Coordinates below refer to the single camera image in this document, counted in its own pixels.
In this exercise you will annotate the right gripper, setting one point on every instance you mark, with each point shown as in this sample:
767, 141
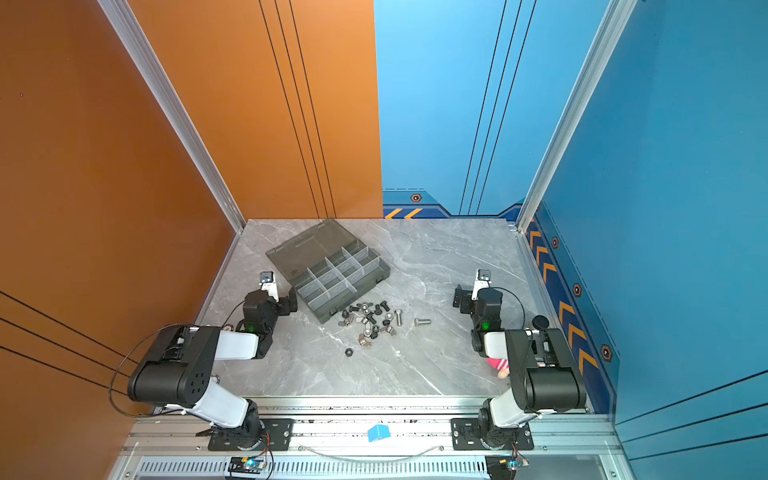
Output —
460, 299

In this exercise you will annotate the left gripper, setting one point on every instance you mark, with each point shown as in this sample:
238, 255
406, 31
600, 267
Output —
285, 303

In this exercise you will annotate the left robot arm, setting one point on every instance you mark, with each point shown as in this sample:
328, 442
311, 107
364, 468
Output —
176, 371

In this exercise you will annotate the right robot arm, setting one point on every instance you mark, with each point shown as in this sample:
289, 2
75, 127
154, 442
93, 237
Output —
538, 365

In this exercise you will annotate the grey plastic organizer box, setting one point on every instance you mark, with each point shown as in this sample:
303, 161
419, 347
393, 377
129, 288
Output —
329, 267

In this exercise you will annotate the plush doll toy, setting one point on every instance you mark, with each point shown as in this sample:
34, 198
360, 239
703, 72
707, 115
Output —
501, 367

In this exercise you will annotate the brown jar black lid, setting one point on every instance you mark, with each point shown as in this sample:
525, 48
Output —
540, 322

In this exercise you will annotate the left circuit board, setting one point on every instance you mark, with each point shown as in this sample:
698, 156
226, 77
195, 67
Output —
251, 467

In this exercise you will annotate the circuit board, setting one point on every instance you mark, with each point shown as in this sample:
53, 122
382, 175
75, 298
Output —
251, 467
504, 467

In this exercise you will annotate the right circuit board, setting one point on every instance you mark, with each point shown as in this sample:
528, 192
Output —
504, 467

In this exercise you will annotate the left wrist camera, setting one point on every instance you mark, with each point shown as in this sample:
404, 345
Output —
268, 284

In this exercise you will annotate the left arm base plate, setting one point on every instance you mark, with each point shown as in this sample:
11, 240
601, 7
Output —
276, 435

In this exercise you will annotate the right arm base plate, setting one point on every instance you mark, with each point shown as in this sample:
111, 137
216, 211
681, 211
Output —
467, 435

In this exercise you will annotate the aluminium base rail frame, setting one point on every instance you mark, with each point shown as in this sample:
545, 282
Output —
330, 442

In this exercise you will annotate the blue block on rail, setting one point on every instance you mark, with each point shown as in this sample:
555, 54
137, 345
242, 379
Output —
378, 432

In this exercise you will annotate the right aluminium corner post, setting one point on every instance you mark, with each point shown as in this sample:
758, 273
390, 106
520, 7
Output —
608, 34

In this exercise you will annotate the aluminium corner post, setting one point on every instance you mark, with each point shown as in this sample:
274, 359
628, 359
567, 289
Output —
608, 34
129, 31

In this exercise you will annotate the left aluminium corner post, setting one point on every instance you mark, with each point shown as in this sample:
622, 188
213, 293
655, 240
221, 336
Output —
129, 31

